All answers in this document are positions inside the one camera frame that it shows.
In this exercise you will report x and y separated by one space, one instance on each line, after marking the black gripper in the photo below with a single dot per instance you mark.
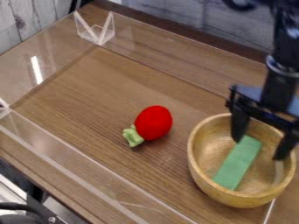
246 106

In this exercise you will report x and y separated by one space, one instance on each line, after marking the brown wooden bowl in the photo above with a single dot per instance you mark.
267 177

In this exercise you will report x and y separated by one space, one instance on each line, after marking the green rectangular block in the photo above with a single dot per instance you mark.
237 163

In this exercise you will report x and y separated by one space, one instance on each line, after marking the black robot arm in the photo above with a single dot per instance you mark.
274 102

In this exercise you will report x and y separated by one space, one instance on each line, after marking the red plush strawberry toy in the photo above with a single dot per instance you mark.
153 125

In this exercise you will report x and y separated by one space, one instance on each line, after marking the clear acrylic enclosure wall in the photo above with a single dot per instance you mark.
75 93

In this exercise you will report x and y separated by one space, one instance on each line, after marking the black metal bracket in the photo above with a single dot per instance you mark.
42 212

